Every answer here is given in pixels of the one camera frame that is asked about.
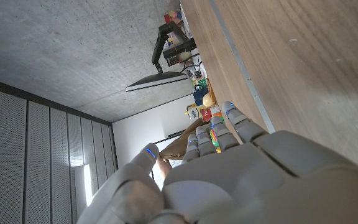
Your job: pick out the colourful striped toy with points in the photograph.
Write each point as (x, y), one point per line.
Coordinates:
(213, 137)

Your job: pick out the blue plastic basket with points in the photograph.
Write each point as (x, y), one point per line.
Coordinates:
(199, 96)

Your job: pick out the brown paper bag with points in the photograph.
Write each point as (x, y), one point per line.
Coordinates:
(179, 144)

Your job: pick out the pile of colourful toys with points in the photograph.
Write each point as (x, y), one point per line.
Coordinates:
(173, 17)

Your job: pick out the yellow ball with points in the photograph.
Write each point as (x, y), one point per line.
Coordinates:
(208, 100)

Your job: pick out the green rubik's cube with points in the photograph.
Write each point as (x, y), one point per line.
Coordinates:
(200, 83)

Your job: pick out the white printed carton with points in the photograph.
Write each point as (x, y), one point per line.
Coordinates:
(194, 113)

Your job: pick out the red printed box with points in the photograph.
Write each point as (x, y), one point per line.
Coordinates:
(206, 114)

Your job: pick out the orange and green cube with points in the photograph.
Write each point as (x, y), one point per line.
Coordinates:
(218, 115)

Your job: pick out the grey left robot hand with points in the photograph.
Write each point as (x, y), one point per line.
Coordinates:
(244, 180)

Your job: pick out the black electronics box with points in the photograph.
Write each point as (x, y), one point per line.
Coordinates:
(180, 51)

